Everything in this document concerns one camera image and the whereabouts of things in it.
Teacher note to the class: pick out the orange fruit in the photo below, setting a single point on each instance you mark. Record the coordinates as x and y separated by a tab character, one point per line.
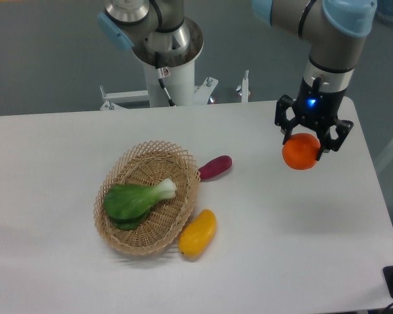
300	151

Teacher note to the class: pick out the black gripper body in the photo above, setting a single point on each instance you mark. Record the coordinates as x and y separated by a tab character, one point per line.
315	109

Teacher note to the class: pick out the woven wicker basket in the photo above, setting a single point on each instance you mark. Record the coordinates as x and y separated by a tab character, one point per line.
149	163

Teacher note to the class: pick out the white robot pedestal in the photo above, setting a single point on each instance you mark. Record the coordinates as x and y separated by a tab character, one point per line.
165	87

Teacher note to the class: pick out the purple sweet potato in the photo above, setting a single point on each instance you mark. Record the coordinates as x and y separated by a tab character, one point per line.
215	167

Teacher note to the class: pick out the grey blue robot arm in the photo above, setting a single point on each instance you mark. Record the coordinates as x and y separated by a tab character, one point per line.
167	44

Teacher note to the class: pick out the yellow mango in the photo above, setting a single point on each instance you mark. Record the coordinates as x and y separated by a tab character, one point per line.
197	235

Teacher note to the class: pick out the green bok choy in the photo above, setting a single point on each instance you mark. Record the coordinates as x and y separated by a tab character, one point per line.
127	205

